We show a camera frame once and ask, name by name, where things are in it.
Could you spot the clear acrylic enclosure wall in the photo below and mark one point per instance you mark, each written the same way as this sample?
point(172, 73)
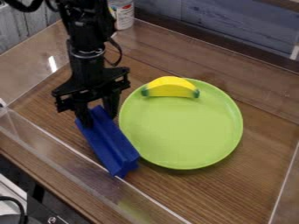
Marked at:
point(106, 199)

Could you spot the white labelled can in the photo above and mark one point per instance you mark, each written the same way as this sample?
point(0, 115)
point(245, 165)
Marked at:
point(123, 12)

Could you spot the blue plastic block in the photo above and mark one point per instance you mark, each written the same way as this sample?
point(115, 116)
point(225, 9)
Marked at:
point(113, 150)

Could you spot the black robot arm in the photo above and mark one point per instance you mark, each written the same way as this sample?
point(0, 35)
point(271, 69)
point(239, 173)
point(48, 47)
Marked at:
point(88, 22)

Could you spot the green round plate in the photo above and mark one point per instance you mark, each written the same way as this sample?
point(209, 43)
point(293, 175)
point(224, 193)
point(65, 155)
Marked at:
point(183, 133)

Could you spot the yellow toy banana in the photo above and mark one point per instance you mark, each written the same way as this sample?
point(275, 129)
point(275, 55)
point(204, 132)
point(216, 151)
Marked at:
point(169, 86)

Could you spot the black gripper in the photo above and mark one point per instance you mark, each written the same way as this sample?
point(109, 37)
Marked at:
point(92, 82)

